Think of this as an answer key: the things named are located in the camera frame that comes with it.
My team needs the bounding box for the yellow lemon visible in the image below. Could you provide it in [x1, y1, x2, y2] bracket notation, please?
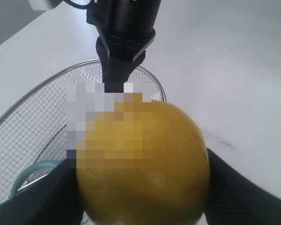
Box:
[76, 93, 210, 225]

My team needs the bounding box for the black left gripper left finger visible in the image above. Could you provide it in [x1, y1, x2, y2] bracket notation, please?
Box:
[0, 160, 83, 225]

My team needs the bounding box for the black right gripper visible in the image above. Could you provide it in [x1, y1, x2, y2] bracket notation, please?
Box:
[86, 0, 161, 83]

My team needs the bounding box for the metal wire mesh basket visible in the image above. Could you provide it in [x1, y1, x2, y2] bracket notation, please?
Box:
[0, 59, 167, 225]

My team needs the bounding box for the teal handled peeler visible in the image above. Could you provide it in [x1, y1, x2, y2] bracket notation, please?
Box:
[9, 160, 62, 199]

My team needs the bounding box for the dark right arm cable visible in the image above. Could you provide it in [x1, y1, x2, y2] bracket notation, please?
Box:
[65, 0, 96, 8]

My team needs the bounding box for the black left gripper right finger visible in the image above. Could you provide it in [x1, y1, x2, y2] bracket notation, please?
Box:
[204, 149, 281, 225]

